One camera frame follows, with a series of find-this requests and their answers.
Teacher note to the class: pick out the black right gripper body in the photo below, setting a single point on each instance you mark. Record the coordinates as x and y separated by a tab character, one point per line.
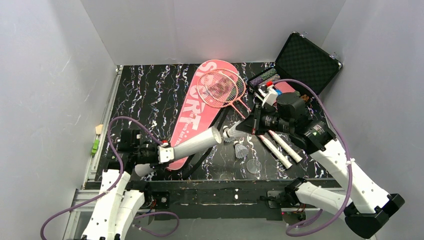
253	120

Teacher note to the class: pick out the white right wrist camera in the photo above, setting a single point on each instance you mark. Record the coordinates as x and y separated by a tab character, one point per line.
266	93

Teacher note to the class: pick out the pink badminton racket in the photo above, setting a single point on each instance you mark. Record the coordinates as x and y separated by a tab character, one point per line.
219	90
294	155

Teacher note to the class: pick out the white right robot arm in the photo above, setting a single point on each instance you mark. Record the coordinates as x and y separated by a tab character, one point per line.
365	207

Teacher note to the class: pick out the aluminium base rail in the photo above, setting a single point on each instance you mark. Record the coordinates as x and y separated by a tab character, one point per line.
84	200

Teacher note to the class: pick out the white shuttlecock tube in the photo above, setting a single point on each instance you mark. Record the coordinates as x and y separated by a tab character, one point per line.
202	141

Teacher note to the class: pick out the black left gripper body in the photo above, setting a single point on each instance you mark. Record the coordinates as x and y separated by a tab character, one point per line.
156	154

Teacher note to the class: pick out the black foam-lined case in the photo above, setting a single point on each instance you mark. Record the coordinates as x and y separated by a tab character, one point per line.
302	60

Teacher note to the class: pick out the white shuttlecock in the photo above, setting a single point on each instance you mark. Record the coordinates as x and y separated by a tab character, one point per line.
231	131
240	150

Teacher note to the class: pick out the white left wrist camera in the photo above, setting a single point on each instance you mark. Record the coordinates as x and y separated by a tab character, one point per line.
165	153

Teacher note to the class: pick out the pink card deck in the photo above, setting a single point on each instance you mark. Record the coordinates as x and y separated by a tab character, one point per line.
284	87

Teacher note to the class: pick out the clear round tube lid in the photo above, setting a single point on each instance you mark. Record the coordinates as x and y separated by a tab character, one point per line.
254	166

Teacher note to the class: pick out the green clip on rail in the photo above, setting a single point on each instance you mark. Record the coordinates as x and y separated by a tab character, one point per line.
95	147

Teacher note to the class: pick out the pink racket bag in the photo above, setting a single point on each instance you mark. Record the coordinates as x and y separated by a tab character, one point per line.
194	115

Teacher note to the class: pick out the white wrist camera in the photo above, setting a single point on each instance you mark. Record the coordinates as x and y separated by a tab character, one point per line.
165	153
266	93

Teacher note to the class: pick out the poker chip rows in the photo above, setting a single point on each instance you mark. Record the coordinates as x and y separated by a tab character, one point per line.
261	78

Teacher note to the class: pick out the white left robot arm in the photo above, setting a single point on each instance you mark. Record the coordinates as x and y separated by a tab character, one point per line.
117	207

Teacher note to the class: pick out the beige wooden block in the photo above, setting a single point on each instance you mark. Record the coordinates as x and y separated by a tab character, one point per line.
99	129

